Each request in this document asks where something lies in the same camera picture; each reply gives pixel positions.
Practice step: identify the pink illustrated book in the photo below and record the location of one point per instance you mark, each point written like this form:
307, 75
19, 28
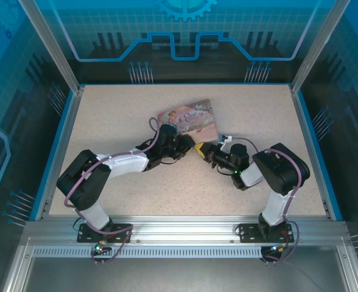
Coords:
194, 118

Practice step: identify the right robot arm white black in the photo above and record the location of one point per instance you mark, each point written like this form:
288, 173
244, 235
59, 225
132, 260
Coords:
276, 207

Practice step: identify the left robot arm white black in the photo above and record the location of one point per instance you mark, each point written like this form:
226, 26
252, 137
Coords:
127, 164

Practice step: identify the blue table edge strip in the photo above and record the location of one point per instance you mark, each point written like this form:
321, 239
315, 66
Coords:
313, 137
59, 138

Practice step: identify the black connector with green LED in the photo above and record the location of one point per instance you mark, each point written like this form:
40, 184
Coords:
99, 248
275, 249

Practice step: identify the aluminium mounting rail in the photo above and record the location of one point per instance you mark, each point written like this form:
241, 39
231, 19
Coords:
182, 228

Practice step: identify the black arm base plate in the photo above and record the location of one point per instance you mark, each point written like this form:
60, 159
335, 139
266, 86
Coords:
247, 233
121, 228

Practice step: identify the aluminium frame post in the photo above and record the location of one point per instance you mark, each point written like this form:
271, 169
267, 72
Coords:
313, 51
58, 51

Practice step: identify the aluminium side frame rail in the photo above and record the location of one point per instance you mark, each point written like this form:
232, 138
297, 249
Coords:
351, 267
17, 267

